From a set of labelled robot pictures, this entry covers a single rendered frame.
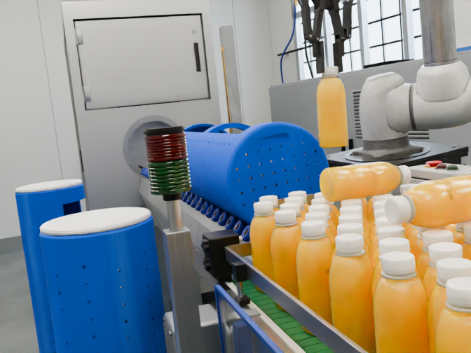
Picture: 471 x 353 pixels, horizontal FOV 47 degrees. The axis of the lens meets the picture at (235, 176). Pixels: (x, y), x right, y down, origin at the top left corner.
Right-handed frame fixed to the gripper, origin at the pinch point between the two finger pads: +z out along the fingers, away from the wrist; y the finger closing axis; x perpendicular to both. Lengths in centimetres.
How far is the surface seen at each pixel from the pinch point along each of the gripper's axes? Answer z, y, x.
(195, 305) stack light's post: 43, 41, 31
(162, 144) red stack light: 18, 44, 33
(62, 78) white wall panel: -68, 64, -517
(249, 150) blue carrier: 20.1, 15.0, -16.0
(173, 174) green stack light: 22, 43, 33
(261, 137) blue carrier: 16.9, 11.9, -15.8
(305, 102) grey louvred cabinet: -11, -110, -258
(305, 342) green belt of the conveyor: 50, 24, 35
